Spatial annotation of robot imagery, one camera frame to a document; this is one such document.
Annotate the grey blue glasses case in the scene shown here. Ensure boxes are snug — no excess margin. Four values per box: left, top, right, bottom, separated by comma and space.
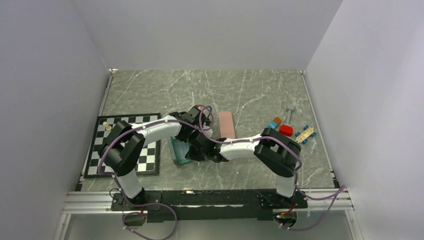
167, 137, 193, 166

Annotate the pink glasses case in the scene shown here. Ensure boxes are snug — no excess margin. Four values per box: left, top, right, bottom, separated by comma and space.
218, 111, 236, 139

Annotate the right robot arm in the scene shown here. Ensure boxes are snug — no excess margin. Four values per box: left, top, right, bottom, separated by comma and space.
185, 127, 302, 208

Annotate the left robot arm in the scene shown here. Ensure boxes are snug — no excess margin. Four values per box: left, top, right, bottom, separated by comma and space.
98, 105, 214, 210

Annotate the black white chessboard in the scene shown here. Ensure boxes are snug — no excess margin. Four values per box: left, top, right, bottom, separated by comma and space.
83, 113, 161, 179

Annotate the blue orange toy block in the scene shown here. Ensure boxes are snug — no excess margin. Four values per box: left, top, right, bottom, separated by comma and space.
267, 117, 282, 130

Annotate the red toy block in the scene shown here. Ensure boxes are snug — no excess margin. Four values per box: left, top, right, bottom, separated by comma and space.
278, 124, 294, 137

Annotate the grey toy hammer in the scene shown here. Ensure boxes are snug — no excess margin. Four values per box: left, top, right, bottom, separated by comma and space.
285, 104, 295, 126

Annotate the wooden toy car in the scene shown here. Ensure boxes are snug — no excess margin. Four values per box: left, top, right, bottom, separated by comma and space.
294, 125, 317, 145

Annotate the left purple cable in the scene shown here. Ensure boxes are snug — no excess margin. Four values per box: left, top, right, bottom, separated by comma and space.
97, 105, 215, 240

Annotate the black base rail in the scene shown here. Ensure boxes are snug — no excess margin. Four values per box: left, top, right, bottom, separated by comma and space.
110, 188, 309, 223

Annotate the aluminium frame rail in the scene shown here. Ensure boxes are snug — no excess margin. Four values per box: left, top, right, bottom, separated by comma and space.
62, 188, 354, 214

